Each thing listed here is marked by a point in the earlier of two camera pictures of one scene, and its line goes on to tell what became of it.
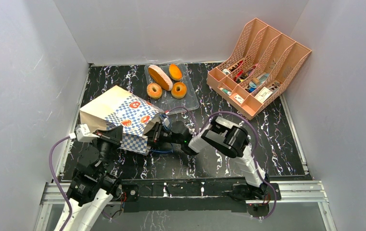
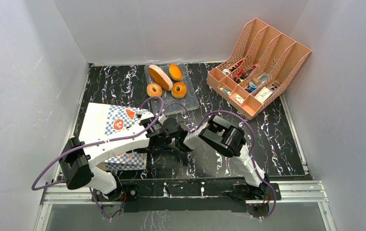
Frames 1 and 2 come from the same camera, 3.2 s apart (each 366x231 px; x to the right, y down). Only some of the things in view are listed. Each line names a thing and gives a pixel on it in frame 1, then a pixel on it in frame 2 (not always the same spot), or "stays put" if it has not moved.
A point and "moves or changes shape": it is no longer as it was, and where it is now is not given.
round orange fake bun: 175,72 stays put
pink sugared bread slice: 158,77 stays put
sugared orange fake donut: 154,90 stays put
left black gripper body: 107,143 to 152,149
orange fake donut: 178,90 stays put
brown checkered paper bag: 114,107 moves or changes shape
